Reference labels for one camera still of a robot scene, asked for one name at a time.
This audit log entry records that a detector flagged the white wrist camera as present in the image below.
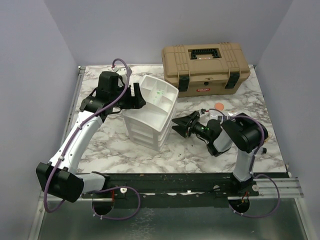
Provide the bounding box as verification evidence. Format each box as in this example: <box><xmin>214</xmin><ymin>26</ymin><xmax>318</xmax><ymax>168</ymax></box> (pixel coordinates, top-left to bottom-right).
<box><xmin>198</xmin><ymin>108</ymin><xmax>210</xmax><ymax>117</ymax></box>
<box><xmin>110</xmin><ymin>65</ymin><xmax>132</xmax><ymax>87</ymax></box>

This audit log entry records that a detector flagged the clear bottle black cap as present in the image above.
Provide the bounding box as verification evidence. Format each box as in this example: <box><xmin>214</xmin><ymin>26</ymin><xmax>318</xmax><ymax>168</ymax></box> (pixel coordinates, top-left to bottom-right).
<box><xmin>261</xmin><ymin>147</ymin><xmax>267</xmax><ymax>154</ymax></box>

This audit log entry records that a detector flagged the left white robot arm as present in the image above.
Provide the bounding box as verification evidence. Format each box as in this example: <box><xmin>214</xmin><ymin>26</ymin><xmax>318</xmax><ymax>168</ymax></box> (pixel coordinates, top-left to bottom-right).
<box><xmin>36</xmin><ymin>71</ymin><xmax>146</xmax><ymax>203</ymax></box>

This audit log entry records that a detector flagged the gold cap foundation bottle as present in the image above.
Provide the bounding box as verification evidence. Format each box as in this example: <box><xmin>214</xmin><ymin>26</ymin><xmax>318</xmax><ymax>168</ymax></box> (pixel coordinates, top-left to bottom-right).
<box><xmin>264</xmin><ymin>131</ymin><xmax>273</xmax><ymax>143</ymax></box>

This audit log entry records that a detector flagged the orange round makeup sponge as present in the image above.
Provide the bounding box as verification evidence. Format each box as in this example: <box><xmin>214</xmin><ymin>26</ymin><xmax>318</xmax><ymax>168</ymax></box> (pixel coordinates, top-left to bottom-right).
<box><xmin>214</xmin><ymin>102</ymin><xmax>225</xmax><ymax>111</ymax></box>

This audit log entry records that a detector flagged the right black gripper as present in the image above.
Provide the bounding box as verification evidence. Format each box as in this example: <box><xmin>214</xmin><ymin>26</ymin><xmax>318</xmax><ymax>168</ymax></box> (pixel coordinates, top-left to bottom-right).
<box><xmin>172</xmin><ymin>110</ymin><xmax>213</xmax><ymax>142</ymax></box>

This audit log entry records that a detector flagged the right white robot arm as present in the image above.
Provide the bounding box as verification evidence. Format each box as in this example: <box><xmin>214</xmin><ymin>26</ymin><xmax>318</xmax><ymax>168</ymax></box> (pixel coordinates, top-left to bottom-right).
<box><xmin>172</xmin><ymin>111</ymin><xmax>269</xmax><ymax>196</ymax></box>

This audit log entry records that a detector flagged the white plastic drawer organizer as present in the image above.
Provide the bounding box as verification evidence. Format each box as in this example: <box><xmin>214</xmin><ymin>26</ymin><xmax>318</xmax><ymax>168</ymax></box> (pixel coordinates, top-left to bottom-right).
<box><xmin>122</xmin><ymin>75</ymin><xmax>179</xmax><ymax>152</ymax></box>

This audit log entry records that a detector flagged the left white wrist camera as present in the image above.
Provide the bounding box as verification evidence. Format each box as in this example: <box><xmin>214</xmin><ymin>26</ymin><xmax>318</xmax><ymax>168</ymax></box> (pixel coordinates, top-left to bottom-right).
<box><xmin>110</xmin><ymin>65</ymin><xmax>132</xmax><ymax>87</ymax></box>

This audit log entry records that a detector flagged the tan plastic toolbox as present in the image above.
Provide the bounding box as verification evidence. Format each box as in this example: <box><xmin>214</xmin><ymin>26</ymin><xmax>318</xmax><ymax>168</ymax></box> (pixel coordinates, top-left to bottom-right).
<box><xmin>161</xmin><ymin>42</ymin><xmax>251</xmax><ymax>98</ymax></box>

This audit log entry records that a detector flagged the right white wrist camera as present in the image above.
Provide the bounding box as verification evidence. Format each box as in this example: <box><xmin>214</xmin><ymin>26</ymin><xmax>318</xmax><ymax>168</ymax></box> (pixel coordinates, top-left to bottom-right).
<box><xmin>198</xmin><ymin>108</ymin><xmax>210</xmax><ymax>117</ymax></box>

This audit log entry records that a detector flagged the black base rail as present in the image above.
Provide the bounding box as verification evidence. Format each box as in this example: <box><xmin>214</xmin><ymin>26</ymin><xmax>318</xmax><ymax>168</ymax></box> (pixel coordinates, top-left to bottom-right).
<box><xmin>82</xmin><ymin>173</ymin><xmax>258</xmax><ymax>209</ymax></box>

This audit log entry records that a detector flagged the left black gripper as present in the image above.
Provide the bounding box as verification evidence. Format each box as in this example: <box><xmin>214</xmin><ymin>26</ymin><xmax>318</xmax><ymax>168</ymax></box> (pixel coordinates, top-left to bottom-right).
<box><xmin>111</xmin><ymin>82</ymin><xmax>146</xmax><ymax>109</ymax></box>

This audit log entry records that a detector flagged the eyeshadow palette package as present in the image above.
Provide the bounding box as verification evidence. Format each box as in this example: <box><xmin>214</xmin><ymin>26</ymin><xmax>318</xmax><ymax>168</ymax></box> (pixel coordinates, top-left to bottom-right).
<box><xmin>209</xmin><ymin>110</ymin><xmax>238</xmax><ymax>123</ymax></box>

